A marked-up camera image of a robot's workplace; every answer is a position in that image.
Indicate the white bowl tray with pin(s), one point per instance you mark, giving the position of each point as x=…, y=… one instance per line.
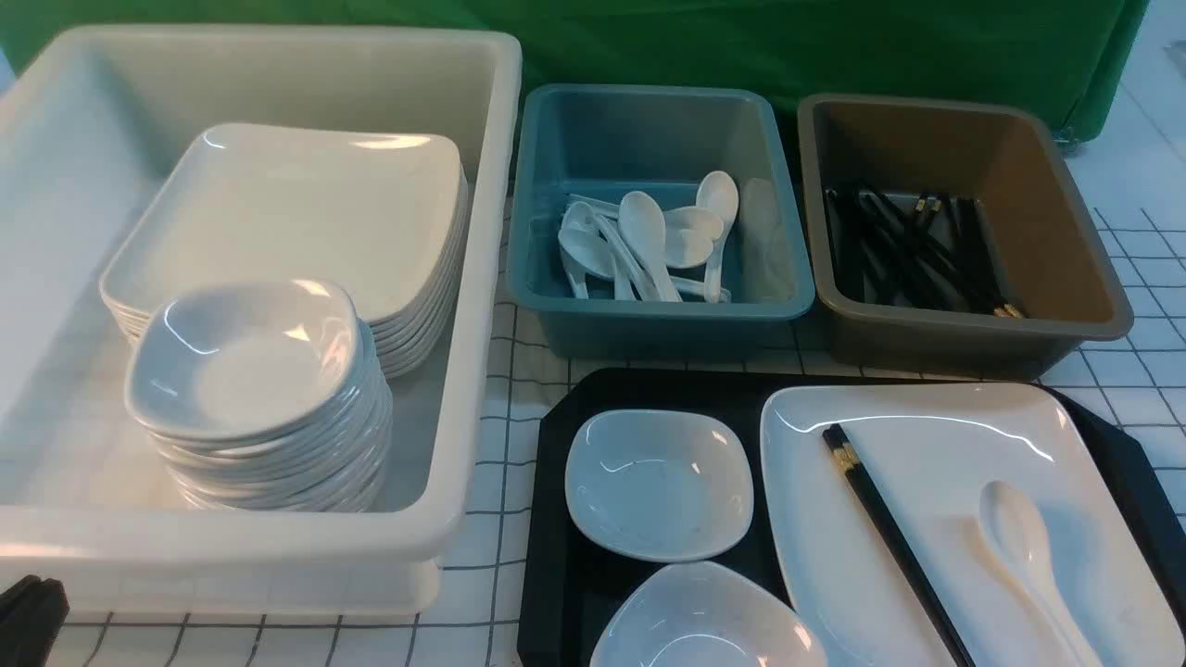
x=658, y=485
x=703, y=614

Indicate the black chopstick pair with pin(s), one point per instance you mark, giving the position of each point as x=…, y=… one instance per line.
x=861, y=482

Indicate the large white rectangular plate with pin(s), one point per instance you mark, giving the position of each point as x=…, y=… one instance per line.
x=931, y=448

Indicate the white soup spoon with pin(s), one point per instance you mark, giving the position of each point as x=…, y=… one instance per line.
x=1013, y=528

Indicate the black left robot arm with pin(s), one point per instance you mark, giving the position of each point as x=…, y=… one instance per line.
x=33, y=610

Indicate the white spoons in bin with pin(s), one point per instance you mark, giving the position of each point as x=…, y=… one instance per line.
x=649, y=253

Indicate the teal plastic bin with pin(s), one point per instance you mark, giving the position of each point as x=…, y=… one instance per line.
x=606, y=140

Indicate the stack of white plates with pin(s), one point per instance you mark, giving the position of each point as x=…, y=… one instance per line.
x=382, y=214

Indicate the black serving tray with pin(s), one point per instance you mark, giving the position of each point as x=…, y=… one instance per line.
x=571, y=587

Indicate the stack of white bowls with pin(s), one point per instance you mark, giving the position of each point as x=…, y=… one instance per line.
x=264, y=396

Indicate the black chopsticks in bin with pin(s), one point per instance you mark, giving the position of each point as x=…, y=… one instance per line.
x=931, y=255

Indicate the brown plastic bin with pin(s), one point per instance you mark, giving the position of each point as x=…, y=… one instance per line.
x=1042, y=240

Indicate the large white plastic bin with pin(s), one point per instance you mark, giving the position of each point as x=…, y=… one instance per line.
x=90, y=130

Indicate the green cloth backdrop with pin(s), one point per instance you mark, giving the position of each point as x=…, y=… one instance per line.
x=1059, y=60

